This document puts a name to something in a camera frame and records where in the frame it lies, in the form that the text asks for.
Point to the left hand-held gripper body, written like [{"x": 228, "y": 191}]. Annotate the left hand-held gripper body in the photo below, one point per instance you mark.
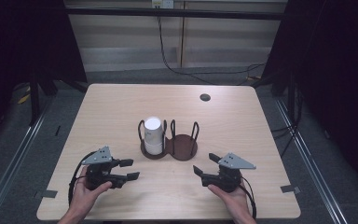
[{"x": 99, "y": 158}]

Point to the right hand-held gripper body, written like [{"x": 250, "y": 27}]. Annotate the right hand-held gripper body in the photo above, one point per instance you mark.
[{"x": 230, "y": 179}]

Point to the metal floor rail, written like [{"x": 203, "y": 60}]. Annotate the metal floor rail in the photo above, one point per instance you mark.
[
  {"x": 15, "y": 158},
  {"x": 310, "y": 165}
]

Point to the black stand leg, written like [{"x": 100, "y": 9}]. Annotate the black stand leg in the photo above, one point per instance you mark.
[{"x": 34, "y": 102}]

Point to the white paper cup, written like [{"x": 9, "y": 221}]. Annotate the white paper cup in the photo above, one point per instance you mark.
[
  {"x": 154, "y": 148},
  {"x": 153, "y": 129}
]

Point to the grey tape strip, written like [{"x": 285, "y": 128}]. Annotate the grey tape strip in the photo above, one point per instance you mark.
[
  {"x": 48, "y": 194},
  {"x": 290, "y": 188}
]

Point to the person's right hand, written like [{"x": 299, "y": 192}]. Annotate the person's right hand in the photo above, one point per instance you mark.
[{"x": 234, "y": 200}]

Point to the black horizontal bar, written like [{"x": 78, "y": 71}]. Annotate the black horizontal bar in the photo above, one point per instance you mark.
[{"x": 174, "y": 13}]

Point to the white wall socket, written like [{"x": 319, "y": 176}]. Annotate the white wall socket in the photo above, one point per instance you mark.
[{"x": 163, "y": 3}]

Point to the person's left hand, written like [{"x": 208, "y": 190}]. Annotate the person's left hand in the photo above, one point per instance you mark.
[{"x": 82, "y": 194}]

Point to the dark curtain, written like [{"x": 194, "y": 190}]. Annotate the dark curtain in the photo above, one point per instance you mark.
[
  {"x": 335, "y": 77},
  {"x": 21, "y": 40}
]

